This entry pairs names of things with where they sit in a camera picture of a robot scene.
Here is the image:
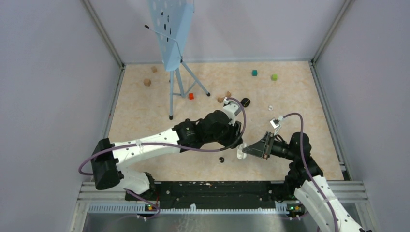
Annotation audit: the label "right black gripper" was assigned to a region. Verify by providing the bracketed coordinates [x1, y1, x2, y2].
[243, 131, 297, 160]

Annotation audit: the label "white charging case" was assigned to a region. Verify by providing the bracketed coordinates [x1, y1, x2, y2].
[236, 143, 247, 160]

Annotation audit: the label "black earbud charging case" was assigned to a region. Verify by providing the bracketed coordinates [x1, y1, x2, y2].
[240, 98, 251, 108]

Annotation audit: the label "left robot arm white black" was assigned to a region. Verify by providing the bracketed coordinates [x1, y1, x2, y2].
[90, 110, 244, 200]

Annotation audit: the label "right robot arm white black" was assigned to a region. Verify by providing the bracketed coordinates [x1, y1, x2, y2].
[241, 132, 364, 232]

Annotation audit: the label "lime green cube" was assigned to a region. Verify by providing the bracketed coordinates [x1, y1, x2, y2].
[271, 74, 278, 81]

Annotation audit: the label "wooden cube near stand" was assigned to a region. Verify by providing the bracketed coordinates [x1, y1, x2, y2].
[143, 78, 152, 87]

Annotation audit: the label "light blue music stand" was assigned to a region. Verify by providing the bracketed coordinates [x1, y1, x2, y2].
[144, 0, 210, 120]

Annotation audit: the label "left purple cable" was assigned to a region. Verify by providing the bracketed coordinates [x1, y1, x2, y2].
[78, 97, 247, 221]

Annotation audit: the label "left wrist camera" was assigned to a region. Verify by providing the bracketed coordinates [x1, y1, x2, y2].
[222, 97, 242, 126]

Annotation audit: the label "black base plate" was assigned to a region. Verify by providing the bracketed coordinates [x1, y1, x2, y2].
[140, 181, 296, 209]

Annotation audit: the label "aluminium rail frame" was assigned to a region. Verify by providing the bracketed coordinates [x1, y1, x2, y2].
[69, 181, 379, 232]

